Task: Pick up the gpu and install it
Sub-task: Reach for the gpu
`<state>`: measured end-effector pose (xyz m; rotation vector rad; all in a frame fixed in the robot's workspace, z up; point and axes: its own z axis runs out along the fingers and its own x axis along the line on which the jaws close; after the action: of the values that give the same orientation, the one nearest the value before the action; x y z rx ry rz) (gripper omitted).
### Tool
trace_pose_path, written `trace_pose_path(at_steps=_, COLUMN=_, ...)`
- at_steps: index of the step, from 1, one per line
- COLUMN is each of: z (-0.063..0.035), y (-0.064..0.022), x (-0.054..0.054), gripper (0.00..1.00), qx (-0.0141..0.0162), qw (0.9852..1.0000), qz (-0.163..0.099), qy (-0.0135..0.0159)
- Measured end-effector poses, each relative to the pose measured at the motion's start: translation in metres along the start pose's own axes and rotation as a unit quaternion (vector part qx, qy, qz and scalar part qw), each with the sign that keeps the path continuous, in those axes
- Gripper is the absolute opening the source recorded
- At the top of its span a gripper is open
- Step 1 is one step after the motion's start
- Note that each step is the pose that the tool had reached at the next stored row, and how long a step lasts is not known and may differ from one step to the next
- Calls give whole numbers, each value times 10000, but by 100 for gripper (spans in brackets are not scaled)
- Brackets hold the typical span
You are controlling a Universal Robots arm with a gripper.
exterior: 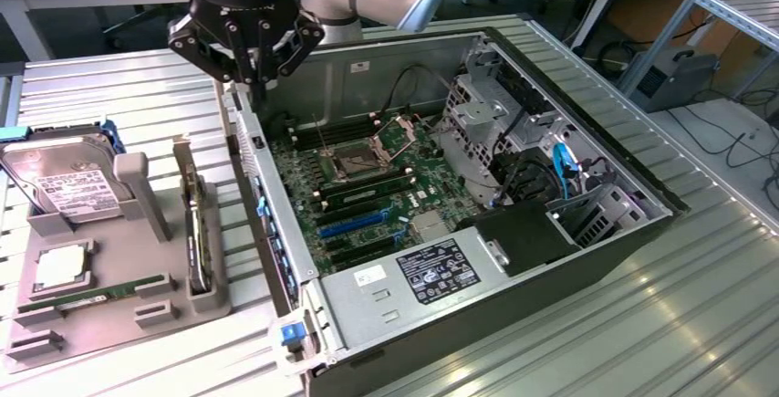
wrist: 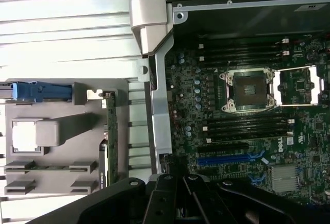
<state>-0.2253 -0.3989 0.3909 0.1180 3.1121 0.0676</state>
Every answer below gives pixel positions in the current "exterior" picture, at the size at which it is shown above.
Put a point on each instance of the Nvidia Quadro graphics card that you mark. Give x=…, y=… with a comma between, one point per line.
x=196, y=214

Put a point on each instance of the thin metal locking lever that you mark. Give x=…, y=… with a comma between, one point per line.
x=320, y=132

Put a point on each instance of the hard drive with blue caddy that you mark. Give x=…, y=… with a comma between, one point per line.
x=112, y=137

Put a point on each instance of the metal socket cover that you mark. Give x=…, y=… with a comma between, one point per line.
x=394, y=134

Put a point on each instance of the CPU socket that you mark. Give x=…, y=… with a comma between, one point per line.
x=352, y=162

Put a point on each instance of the green RAM stick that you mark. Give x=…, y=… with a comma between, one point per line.
x=366, y=189
x=91, y=297

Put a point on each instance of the blue slot retention clip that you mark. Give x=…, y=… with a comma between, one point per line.
x=278, y=247
x=262, y=207
x=291, y=282

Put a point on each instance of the silver hard disk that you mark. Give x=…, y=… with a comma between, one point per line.
x=67, y=178

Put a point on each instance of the silver metal disk bay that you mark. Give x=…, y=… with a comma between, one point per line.
x=480, y=141

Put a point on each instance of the green motherboard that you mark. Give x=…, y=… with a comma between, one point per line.
x=438, y=178

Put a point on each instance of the blue expansion slot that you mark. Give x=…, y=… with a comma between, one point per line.
x=352, y=226

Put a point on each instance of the silver chipset heatsink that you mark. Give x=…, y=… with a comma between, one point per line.
x=428, y=226

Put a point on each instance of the grey plastic parts rack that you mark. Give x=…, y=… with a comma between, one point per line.
x=122, y=251

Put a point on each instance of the black slanted pole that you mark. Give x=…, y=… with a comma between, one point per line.
x=609, y=0

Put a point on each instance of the silver CPU chip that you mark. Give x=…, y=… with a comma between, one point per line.
x=60, y=267

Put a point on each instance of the black plastic air shroud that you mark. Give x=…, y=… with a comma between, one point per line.
x=523, y=237

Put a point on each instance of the silver power supply unit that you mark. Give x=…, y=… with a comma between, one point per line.
x=383, y=310

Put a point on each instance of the blue case latch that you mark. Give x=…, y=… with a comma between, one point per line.
x=291, y=334

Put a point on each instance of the open black PC case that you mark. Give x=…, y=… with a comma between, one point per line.
x=609, y=274

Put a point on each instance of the aluminium profile frame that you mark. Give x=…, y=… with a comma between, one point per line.
x=730, y=10

